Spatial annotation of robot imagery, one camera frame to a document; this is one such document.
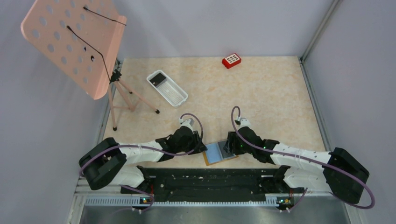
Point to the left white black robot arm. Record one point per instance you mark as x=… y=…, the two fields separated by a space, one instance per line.
x=113 y=163

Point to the red box with grid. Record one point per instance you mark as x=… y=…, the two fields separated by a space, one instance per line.
x=231 y=60

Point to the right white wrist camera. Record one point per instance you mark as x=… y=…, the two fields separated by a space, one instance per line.
x=242 y=122

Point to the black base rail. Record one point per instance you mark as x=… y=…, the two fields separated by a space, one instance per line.
x=213 y=184

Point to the pink perforated music stand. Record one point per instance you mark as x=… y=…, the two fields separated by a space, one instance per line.
x=82 y=38

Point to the aluminium frame rail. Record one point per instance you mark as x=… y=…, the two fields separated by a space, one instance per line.
x=307 y=77

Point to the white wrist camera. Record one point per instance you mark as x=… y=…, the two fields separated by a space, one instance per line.
x=242 y=122
x=187 y=123

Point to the black card in basket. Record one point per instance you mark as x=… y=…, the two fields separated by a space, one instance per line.
x=158 y=79

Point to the white plastic basket tray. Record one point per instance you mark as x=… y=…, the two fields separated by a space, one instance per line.
x=169 y=90

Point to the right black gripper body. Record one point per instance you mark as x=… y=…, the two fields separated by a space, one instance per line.
x=240 y=149

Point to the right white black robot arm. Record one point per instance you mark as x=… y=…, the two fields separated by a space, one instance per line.
x=337 y=171

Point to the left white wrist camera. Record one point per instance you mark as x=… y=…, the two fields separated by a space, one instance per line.
x=187 y=123

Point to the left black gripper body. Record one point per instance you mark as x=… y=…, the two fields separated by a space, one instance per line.
x=186 y=148

